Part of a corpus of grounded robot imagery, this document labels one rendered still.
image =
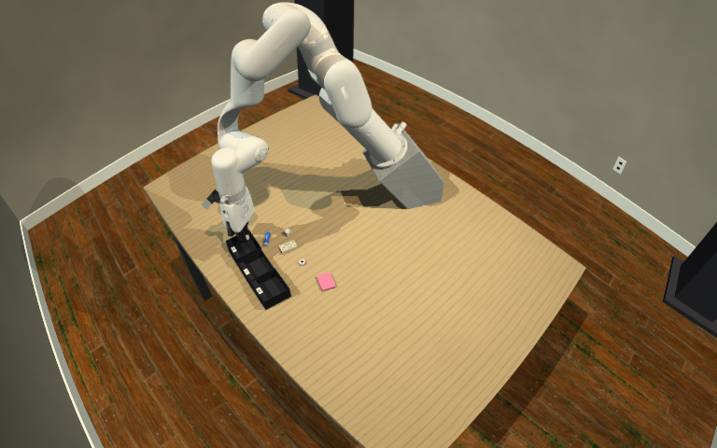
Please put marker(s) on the white domino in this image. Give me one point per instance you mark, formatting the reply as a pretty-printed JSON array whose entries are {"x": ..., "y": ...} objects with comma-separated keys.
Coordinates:
[{"x": 287, "y": 246}]

